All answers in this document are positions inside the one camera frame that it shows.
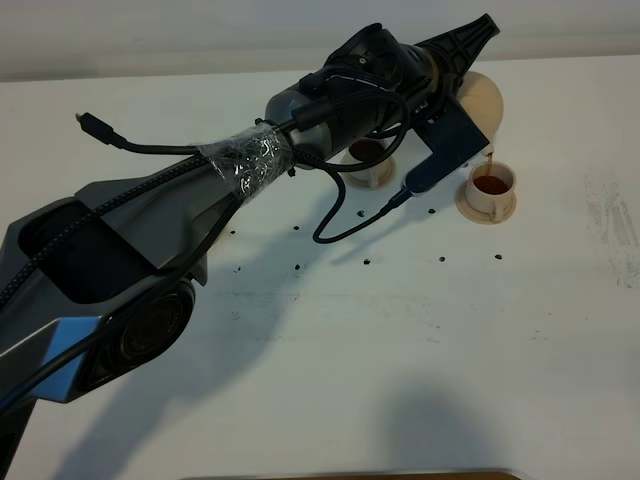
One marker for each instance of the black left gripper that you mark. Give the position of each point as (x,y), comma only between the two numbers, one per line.
(426,75)

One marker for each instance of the beige teapot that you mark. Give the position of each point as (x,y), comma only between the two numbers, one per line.
(482,100)

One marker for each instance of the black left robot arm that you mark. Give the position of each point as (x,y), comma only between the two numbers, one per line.
(97,284)

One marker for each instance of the beige teacup right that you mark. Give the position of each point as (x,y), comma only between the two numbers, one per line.
(490,191)

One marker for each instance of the beige saucer right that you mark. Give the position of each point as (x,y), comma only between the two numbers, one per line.
(470,207)

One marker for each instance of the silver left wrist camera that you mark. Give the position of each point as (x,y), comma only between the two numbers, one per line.
(453,139)

